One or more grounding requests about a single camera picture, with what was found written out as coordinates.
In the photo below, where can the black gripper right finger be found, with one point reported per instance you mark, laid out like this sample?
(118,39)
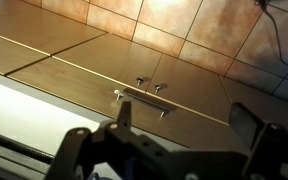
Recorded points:
(245,123)

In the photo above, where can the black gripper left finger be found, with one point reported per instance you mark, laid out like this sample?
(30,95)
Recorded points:
(124,115)

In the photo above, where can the wooden drawer front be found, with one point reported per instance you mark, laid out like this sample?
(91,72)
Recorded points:
(80,86)

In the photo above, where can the white oven front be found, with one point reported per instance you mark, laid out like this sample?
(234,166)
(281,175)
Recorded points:
(24,116)

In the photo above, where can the plain wooden cabinet panel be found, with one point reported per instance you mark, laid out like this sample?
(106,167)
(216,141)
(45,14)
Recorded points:
(267,106)

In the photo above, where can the silver round door knob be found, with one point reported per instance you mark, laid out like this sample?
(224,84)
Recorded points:
(157,88)
(139,81)

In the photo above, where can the large wooden cabinet panel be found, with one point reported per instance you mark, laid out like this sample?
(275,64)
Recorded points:
(34,23)

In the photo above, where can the narrow wooden cabinet panel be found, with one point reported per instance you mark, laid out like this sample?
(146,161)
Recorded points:
(7,55)

